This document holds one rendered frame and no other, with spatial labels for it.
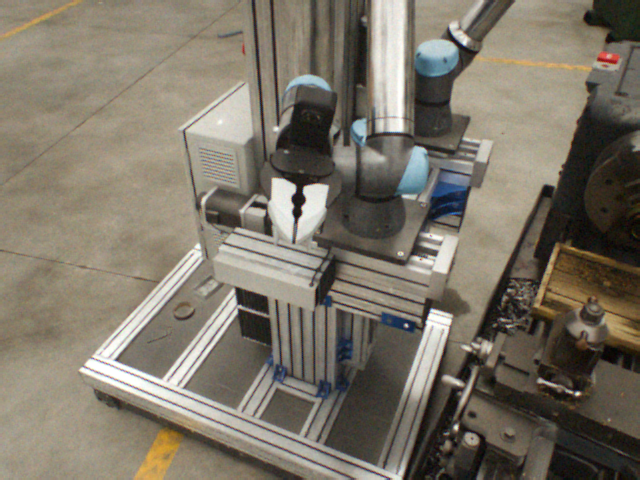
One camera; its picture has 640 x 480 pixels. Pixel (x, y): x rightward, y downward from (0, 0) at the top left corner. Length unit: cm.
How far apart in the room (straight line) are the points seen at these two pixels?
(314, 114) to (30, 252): 282
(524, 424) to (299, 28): 90
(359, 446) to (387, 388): 26
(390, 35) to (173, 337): 170
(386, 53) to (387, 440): 140
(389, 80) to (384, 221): 42
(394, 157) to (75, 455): 185
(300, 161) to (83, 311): 230
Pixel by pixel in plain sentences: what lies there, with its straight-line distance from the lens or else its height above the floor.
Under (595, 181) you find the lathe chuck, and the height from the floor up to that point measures 110.
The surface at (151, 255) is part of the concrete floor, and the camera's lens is 301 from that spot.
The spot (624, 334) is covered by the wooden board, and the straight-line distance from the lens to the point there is 153.
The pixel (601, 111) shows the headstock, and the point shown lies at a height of 123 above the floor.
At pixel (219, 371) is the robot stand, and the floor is 21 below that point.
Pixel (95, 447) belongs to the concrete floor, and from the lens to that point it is 234.
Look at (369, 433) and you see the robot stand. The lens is 197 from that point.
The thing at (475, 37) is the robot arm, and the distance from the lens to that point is 162.
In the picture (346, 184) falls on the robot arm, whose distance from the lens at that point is 80.
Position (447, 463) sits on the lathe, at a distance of 141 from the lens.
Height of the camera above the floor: 191
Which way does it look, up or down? 40 degrees down
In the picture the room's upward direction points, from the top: straight up
